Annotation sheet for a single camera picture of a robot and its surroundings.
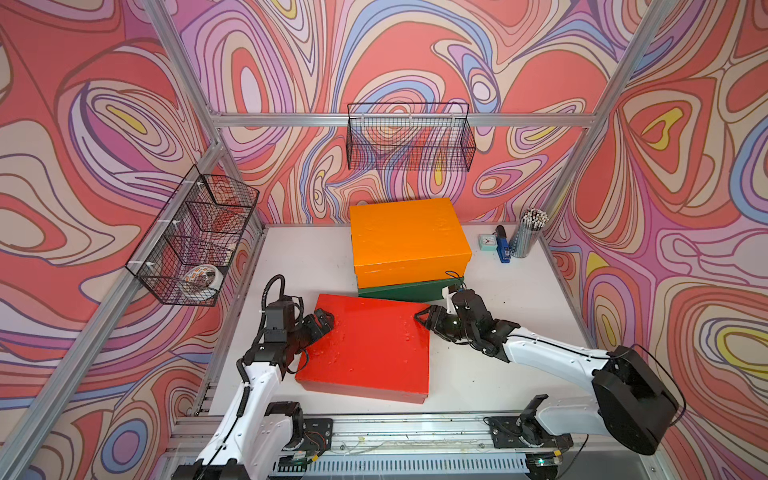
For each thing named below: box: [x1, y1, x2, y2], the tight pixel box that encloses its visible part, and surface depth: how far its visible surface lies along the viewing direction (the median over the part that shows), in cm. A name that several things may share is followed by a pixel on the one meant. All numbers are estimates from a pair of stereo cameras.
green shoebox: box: [358, 278, 464, 302], surface depth 89 cm
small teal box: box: [478, 233, 497, 251], surface depth 113 cm
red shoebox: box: [296, 294, 431, 404], surface depth 80 cm
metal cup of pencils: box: [511, 208, 549, 259], surface depth 103 cm
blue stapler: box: [496, 225, 511, 264], surface depth 113 cm
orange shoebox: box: [350, 197, 473, 289], surface depth 90 cm
